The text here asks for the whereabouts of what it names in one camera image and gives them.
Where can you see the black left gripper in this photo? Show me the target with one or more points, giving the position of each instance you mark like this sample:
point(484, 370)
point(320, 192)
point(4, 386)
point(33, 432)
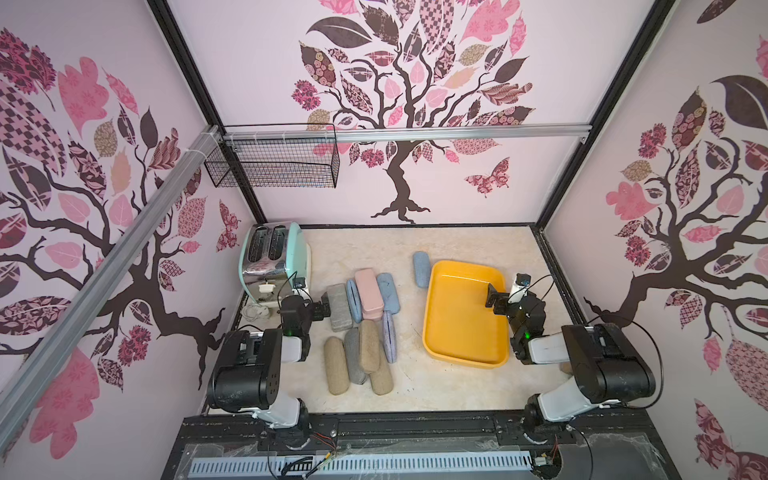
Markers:
point(318, 308)

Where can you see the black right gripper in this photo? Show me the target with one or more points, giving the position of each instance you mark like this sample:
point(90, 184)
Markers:
point(501, 300)

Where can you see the grey rectangular glasses case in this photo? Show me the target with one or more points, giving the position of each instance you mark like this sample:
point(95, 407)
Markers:
point(340, 315)

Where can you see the tan glasses case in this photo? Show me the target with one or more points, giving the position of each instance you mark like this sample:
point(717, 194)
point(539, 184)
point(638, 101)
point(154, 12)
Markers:
point(369, 347)
point(382, 382)
point(337, 375)

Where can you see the yellow plastic storage tray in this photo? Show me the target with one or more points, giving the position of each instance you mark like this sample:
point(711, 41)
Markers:
point(458, 327)

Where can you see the grey fabric glasses case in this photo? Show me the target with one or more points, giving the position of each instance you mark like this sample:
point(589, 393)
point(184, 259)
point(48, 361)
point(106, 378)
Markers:
point(352, 349)

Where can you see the lavender glasses case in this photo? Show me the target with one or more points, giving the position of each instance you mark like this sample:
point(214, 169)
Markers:
point(389, 338)

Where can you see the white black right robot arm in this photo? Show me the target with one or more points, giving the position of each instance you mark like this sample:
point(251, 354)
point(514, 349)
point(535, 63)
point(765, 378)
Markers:
point(606, 369)

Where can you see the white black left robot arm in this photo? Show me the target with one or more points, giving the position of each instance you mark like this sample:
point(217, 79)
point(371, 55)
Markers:
point(246, 376)

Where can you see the blue glasses case left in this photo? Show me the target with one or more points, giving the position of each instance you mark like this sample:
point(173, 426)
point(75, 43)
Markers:
point(354, 302)

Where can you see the pink glasses case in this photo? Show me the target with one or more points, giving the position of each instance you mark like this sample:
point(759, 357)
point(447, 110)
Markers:
point(371, 300)

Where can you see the blue glasses case middle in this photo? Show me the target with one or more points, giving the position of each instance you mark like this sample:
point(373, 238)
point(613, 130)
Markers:
point(388, 291)

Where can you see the blue glasses case by tray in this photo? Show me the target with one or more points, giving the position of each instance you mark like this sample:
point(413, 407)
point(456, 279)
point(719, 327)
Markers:
point(422, 269)

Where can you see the mint chrome toaster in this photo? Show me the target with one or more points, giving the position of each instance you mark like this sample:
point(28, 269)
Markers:
point(275, 261)

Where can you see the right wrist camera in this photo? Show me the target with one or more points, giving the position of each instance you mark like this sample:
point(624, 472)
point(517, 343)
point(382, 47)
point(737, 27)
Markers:
point(519, 288)

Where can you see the black wire basket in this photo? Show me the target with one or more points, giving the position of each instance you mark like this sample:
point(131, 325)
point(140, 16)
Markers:
point(276, 155)

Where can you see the white slotted cable duct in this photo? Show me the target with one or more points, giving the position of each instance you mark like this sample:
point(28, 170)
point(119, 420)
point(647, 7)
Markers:
point(359, 465)

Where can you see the aluminium frame rail back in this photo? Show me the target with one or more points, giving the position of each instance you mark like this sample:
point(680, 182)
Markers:
point(414, 134)

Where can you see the aluminium frame rail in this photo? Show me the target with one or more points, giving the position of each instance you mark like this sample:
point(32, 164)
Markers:
point(414, 134)
point(21, 394)

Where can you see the aluminium frame rail left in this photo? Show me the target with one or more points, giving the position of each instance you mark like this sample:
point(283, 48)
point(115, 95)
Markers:
point(21, 394)

